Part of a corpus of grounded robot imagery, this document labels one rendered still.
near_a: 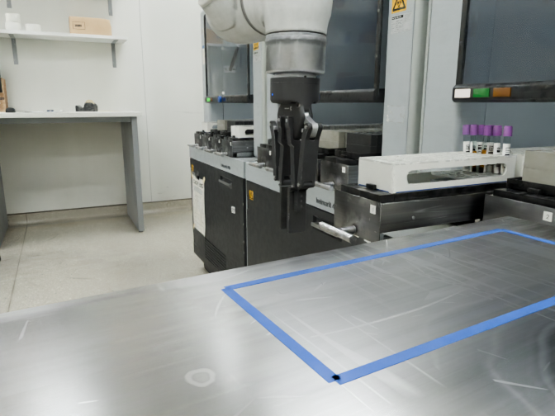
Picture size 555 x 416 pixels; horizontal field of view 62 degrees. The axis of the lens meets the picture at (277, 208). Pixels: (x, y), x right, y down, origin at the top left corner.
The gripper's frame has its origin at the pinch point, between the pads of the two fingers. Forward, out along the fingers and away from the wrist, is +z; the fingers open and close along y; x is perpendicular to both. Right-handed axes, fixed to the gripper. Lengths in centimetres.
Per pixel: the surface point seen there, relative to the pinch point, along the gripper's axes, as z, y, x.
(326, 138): -7, 56, -41
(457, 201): -0.3, -6.8, -28.8
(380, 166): -6.4, -1.6, -15.7
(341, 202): 0.7, 4.4, -12.3
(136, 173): 32, 284, -20
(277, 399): -2, -45, 25
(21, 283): 79, 210, 56
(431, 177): -2.8, 4.7, -33.6
